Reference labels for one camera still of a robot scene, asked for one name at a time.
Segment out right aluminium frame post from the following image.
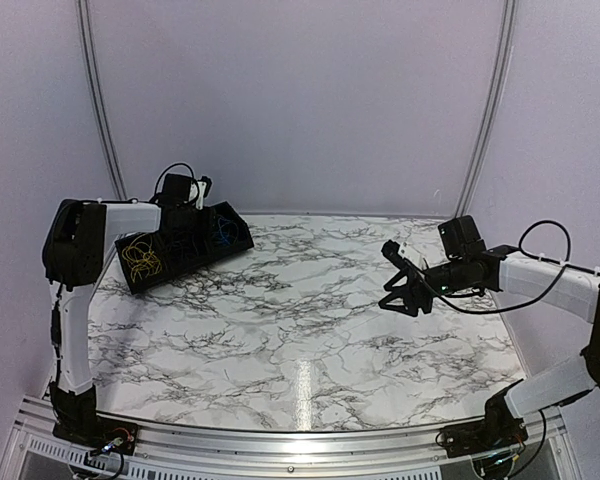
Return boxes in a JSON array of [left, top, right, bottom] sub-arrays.
[[453, 0, 519, 217]]

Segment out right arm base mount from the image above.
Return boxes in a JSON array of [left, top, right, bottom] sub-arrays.
[[435, 422, 528, 458]]

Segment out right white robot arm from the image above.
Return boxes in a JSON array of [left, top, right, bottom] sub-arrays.
[[379, 215, 600, 448]]

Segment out black three-compartment bin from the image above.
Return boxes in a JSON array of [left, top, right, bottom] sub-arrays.
[[115, 202, 254, 295]]

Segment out blue cable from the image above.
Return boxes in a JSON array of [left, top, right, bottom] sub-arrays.
[[214, 215, 241, 250]]

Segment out aluminium frame post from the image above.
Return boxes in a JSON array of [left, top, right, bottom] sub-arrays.
[[453, 0, 519, 217], [76, 0, 134, 224]]

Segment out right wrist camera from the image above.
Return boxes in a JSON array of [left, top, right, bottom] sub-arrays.
[[381, 240, 428, 270]]

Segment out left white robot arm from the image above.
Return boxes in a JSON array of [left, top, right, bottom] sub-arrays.
[[42, 171, 212, 445]]

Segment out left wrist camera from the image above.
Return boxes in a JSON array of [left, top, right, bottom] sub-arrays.
[[189, 176, 213, 210]]

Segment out left aluminium frame post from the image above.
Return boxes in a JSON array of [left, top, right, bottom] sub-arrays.
[[76, 0, 134, 224]]

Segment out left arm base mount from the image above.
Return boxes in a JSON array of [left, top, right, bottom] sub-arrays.
[[53, 413, 139, 455]]

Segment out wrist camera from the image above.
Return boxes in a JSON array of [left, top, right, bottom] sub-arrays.
[[189, 176, 213, 210], [381, 240, 428, 270]]

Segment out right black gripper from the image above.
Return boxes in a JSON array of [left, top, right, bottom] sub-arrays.
[[379, 257, 469, 317]]

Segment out aluminium front rail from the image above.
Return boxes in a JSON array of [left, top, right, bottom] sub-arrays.
[[0, 397, 582, 479]]

